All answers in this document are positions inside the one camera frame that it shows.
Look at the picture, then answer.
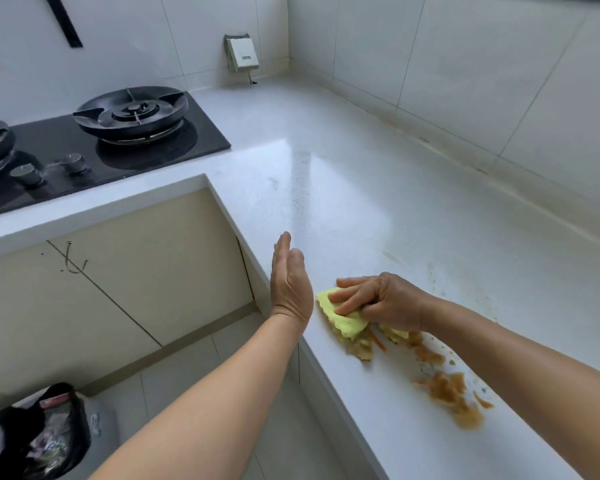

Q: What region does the person's right hand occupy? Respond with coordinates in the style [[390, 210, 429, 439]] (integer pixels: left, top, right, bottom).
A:
[[328, 272, 432, 334]]

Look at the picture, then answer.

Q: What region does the person's left hand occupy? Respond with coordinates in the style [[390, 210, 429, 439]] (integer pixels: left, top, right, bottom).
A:
[[270, 232, 315, 326]]

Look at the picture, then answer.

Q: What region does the yellow cleaning cloth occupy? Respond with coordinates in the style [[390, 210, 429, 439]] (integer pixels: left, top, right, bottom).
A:
[[315, 287, 371, 342]]

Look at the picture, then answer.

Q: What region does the person's left forearm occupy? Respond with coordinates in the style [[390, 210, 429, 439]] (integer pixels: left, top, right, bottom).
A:
[[87, 311, 307, 480]]

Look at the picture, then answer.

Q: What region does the person's right forearm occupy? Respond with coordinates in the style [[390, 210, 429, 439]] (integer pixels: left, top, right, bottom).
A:
[[419, 295, 600, 480]]

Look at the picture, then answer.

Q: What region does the orange carrot strip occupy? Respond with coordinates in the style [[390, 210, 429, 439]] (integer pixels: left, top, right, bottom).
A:
[[365, 327, 389, 354]]

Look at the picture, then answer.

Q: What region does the brown food scraps smear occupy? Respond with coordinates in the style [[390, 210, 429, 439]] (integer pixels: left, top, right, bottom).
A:
[[332, 322, 447, 366]]

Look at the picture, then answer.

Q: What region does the white under-counter cabinet front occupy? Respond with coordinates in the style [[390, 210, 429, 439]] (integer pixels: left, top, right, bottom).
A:
[[237, 237, 387, 480]]

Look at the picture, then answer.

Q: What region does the cream cabinet door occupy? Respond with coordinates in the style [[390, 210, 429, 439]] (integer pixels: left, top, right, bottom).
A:
[[0, 242, 164, 421], [49, 187, 255, 346]]

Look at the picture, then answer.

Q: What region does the brown food scraps pile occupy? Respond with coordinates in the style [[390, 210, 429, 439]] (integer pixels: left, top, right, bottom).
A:
[[412, 372, 486, 431]]

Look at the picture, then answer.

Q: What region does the grey stove knob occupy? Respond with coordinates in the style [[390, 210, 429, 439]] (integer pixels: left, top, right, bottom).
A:
[[9, 163, 45, 189], [59, 153, 90, 177]]

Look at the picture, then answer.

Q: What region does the black glass gas cooktop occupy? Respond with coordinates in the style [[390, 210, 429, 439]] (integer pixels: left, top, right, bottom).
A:
[[0, 92, 232, 221]]

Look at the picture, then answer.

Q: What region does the trash bin with black bag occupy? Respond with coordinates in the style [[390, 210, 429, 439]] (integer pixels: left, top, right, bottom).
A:
[[0, 383, 93, 480]]

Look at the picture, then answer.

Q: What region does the white wall socket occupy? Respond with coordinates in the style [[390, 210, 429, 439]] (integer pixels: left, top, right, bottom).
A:
[[223, 33, 260, 75]]

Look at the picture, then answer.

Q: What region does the bent wire hook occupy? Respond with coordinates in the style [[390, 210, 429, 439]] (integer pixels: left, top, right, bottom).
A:
[[62, 241, 89, 275]]

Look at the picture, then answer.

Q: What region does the black wall bar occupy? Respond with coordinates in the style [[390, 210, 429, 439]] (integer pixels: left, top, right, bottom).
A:
[[43, 0, 84, 49]]

